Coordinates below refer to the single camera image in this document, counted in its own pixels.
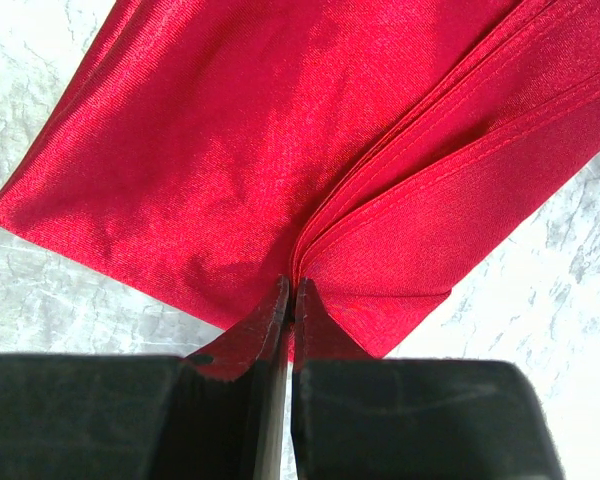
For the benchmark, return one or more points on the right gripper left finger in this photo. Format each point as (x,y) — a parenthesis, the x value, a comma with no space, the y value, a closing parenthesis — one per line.
(214,414)

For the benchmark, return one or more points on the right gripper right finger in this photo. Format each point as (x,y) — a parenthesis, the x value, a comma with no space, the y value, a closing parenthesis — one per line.
(358,417)

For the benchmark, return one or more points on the red cloth napkin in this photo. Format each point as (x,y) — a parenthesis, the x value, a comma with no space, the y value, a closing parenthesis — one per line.
(380,148)

